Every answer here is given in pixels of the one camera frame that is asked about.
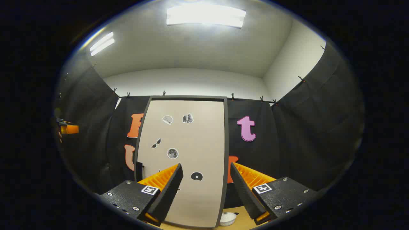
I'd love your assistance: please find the large ceiling light panel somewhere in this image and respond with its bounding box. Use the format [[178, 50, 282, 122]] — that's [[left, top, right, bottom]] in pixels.
[[166, 3, 247, 28]]

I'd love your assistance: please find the dark grey cabinet frame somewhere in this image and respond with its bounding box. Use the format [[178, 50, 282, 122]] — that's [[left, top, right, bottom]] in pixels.
[[134, 95, 229, 228]]

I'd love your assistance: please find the white round lidded jar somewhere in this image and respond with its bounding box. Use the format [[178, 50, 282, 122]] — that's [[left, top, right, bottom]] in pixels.
[[219, 211, 237, 226]]

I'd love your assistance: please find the narrow ceiling light panel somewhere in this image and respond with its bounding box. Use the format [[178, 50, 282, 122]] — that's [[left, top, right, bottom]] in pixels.
[[89, 31, 115, 57]]

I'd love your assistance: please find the black backdrop cloth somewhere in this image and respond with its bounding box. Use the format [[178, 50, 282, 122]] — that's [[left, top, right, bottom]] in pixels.
[[54, 40, 365, 208]]

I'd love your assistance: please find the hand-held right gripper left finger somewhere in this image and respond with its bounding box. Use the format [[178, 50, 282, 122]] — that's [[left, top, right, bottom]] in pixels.
[[99, 163, 184, 227]]

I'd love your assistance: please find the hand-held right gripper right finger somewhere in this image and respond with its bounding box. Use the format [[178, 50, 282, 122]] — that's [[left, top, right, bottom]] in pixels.
[[229, 162, 317, 226]]

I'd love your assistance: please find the beige cabinet door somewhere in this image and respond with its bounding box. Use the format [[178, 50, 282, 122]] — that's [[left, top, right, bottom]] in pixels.
[[137, 100, 225, 228]]

